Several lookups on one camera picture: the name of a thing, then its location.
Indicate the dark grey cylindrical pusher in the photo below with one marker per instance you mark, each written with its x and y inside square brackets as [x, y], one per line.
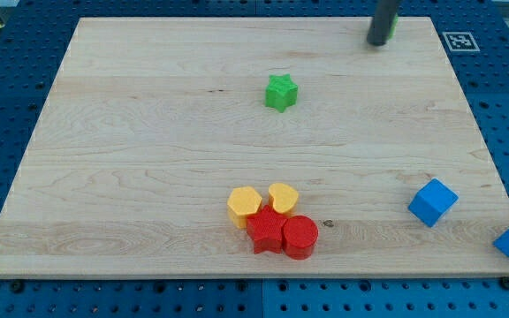
[380, 23]

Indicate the green star block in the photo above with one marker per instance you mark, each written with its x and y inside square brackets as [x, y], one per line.
[281, 92]

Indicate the green circle block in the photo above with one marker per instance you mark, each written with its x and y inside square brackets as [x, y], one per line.
[393, 24]

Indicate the red star block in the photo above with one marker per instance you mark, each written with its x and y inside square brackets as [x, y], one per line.
[265, 230]

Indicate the white fiducial marker tag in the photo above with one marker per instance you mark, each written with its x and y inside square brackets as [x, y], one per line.
[458, 41]

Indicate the blue cube block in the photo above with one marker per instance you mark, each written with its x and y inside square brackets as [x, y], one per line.
[432, 201]

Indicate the yellow heart block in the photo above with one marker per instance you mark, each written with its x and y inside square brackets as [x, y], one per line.
[283, 198]

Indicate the yellow hexagon block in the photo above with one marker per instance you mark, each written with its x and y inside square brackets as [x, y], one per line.
[243, 202]

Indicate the red cylinder block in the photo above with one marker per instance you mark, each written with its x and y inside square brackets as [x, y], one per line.
[300, 234]

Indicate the wooden board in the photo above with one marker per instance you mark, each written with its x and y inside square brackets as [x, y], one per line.
[151, 123]

